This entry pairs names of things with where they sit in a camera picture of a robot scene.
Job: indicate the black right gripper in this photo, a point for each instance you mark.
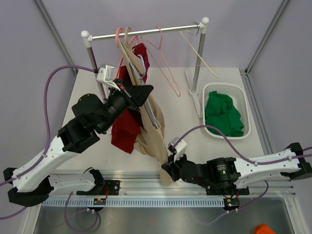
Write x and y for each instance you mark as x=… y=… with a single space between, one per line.
x=170 y=168

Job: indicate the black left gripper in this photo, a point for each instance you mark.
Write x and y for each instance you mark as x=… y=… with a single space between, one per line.
x=134 y=95

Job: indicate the red t shirt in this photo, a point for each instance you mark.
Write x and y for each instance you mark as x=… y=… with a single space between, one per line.
x=127 y=127

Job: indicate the beige t shirt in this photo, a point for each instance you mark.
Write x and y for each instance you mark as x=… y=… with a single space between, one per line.
x=151 y=140

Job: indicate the pink wire hanger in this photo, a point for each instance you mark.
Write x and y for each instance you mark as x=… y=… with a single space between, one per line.
x=171 y=81

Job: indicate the beige wooden hanger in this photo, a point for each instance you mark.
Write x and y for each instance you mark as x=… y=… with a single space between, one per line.
x=126 y=36

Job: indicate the green t shirt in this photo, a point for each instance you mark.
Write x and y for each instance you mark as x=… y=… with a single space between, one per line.
x=221 y=113

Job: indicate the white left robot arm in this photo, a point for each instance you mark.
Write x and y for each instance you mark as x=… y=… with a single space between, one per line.
x=34 y=182

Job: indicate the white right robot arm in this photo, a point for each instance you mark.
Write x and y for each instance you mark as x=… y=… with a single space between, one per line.
x=232 y=175

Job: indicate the thick pink plastic hanger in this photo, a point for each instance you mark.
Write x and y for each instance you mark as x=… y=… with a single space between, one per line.
x=120 y=30

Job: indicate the metal clothes rack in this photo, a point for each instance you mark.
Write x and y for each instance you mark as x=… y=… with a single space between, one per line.
x=192 y=80

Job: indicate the white perforated plastic basket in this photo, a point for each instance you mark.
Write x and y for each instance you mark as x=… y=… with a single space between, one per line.
x=239 y=100

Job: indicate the orange cloth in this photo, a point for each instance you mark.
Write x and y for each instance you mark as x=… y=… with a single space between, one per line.
x=263 y=229

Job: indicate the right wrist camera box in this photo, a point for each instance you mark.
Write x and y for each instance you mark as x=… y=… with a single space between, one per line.
x=178 y=148

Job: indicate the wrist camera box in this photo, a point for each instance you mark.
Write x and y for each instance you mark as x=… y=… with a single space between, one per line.
x=106 y=76
x=178 y=148

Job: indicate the aluminium mounting rail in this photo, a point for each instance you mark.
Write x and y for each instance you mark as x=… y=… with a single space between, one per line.
x=153 y=184

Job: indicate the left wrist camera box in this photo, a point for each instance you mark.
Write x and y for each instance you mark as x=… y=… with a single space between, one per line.
x=106 y=76

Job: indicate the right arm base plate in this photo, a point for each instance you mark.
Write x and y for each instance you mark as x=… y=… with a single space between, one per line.
x=226 y=189

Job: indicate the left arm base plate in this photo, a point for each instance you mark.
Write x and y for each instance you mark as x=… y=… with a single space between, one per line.
x=111 y=187

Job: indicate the white slotted cable duct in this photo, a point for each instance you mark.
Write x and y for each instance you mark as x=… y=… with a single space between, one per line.
x=133 y=202

